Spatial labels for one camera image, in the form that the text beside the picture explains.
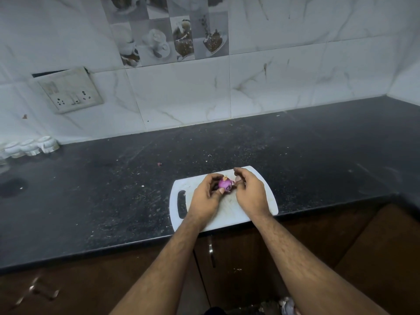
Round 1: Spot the person's left hand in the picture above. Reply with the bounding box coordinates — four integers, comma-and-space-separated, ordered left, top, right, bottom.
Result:
188, 173, 226, 223

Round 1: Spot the person's right hand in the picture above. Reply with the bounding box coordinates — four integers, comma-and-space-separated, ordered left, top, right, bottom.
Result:
233, 167, 272, 219

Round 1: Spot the purple onion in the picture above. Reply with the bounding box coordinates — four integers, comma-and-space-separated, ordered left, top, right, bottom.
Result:
218, 176, 235, 193

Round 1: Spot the person's right forearm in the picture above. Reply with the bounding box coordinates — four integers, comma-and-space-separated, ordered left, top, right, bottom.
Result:
251, 211, 389, 315

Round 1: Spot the person's left forearm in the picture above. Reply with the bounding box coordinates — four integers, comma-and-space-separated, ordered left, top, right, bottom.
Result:
110, 213, 205, 315

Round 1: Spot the white plastic cutting board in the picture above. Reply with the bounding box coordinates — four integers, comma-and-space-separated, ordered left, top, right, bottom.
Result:
169, 166, 279, 233

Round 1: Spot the brown wooden cabinet door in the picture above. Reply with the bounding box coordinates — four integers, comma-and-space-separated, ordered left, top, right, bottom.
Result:
0, 244, 210, 315
194, 206, 381, 310

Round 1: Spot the decorative cup print tile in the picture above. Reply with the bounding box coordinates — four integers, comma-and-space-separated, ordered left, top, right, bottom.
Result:
99, 0, 229, 68

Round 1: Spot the white ceramic cup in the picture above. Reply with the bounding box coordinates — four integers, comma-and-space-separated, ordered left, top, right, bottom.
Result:
3, 142, 25, 159
20, 139, 41, 157
37, 136, 60, 154

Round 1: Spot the metal cabinet door handle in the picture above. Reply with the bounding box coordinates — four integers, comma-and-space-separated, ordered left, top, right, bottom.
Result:
208, 235, 216, 269
13, 275, 60, 307

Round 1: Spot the white wall switch socket plate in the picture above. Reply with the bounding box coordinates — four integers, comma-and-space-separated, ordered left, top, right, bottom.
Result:
36, 67, 104, 114

